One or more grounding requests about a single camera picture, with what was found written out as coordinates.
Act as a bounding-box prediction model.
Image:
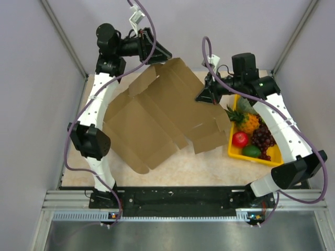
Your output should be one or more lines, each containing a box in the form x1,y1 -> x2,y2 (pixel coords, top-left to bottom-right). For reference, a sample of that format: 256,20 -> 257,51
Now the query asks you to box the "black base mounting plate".
61,186 -> 275,219

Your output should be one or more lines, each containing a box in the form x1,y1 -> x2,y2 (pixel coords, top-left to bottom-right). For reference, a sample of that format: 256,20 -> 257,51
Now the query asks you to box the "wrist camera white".
206,54 -> 220,73
129,4 -> 145,33

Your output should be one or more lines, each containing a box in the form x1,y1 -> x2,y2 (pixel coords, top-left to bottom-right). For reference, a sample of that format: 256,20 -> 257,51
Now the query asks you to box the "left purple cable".
64,0 -> 158,228

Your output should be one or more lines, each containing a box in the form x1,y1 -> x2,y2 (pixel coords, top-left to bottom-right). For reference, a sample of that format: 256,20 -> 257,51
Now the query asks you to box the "yellow plastic fruit tray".
228,94 -> 285,167

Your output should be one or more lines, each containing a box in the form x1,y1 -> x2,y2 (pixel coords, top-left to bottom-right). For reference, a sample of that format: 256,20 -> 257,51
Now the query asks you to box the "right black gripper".
195,70 -> 243,105

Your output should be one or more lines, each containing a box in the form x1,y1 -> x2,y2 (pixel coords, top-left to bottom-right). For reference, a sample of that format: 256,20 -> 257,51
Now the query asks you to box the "green netted melon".
236,97 -> 258,115

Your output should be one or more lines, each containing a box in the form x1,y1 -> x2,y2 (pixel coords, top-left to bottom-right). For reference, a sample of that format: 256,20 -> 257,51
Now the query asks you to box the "aluminium frame rail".
42,187 -> 327,226

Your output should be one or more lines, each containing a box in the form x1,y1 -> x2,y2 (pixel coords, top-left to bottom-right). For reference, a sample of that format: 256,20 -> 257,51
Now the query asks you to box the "brown cardboard box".
103,58 -> 231,174

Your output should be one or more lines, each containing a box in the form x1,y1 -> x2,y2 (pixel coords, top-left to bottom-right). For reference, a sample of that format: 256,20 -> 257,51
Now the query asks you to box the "dark purple grape bunch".
251,122 -> 276,161

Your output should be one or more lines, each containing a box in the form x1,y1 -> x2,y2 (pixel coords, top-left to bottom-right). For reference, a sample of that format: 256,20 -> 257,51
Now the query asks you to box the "purple cable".
202,36 -> 329,227
64,0 -> 158,228

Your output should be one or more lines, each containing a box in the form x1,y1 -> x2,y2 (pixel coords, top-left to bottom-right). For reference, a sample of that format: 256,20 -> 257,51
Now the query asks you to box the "red apple near front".
232,131 -> 249,148

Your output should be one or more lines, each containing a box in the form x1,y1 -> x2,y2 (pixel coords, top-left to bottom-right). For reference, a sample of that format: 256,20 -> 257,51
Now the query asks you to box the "green apple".
242,145 -> 262,158

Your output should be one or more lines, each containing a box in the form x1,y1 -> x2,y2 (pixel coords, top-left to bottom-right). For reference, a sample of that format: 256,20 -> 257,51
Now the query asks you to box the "toy pineapple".
225,105 -> 260,134

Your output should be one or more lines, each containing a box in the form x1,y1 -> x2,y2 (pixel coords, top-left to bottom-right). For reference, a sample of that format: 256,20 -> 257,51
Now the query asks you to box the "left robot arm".
68,23 -> 172,209

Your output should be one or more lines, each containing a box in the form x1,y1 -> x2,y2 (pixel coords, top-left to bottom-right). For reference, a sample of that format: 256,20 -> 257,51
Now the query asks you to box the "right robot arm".
196,52 -> 328,207

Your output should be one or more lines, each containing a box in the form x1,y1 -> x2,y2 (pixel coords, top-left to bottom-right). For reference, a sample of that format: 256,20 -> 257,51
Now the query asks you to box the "right aluminium corner post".
270,0 -> 320,77

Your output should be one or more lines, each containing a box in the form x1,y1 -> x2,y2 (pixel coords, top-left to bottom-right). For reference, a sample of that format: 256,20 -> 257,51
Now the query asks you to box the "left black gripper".
114,27 -> 172,65

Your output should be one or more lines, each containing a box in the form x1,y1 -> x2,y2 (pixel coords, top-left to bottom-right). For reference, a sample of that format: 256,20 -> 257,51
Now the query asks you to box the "aluminium corner post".
270,0 -> 320,77
39,0 -> 88,79

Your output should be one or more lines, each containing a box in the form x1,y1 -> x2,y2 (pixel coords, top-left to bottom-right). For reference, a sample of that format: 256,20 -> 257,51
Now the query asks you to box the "left aluminium corner post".
39,0 -> 88,79

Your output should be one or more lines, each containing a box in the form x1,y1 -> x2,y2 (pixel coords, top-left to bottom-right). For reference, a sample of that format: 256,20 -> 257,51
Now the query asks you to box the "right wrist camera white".
206,54 -> 220,73

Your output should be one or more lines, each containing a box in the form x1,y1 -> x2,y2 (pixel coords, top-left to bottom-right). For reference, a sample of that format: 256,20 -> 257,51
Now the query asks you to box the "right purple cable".
202,36 -> 329,227

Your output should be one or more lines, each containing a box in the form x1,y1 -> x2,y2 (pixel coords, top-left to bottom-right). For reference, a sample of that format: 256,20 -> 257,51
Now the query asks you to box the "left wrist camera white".
129,4 -> 145,33

